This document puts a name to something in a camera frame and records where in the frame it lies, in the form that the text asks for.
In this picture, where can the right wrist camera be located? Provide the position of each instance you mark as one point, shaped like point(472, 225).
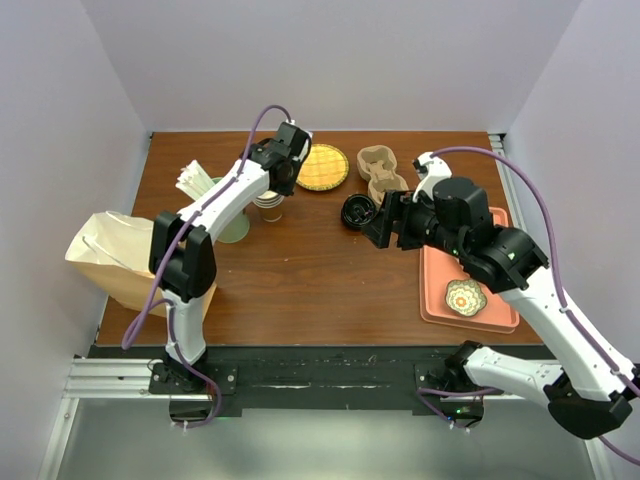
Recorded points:
point(430, 170)

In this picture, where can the pink plastic tray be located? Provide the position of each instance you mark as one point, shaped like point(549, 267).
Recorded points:
point(436, 270)

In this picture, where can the stack of paper cups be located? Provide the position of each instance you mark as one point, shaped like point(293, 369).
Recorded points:
point(269, 206)

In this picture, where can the white wrapped straws bundle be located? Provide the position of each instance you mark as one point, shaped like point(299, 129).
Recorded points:
point(194, 181)

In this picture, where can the brown paper bag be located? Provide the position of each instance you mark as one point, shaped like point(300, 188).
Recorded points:
point(112, 250)

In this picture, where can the aluminium frame rail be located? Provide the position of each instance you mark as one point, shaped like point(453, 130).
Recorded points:
point(102, 379)

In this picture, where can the yellow woven coaster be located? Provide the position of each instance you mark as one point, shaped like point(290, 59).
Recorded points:
point(325, 168)

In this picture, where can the cardboard cup carrier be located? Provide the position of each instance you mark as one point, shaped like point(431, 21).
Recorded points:
point(377, 165)

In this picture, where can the stack of black lids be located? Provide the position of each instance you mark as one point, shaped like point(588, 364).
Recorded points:
point(357, 211)

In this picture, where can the green straw holder cup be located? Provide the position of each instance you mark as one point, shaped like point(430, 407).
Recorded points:
point(235, 229)

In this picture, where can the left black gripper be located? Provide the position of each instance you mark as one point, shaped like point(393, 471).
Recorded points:
point(287, 189)

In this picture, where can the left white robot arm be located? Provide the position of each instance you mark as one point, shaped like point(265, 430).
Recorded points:
point(190, 227)

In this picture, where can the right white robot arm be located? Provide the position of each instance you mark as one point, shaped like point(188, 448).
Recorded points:
point(589, 390)

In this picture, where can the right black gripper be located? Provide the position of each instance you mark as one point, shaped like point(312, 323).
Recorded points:
point(397, 205)

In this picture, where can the floral patterned small dish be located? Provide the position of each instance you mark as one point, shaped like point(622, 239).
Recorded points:
point(465, 297)

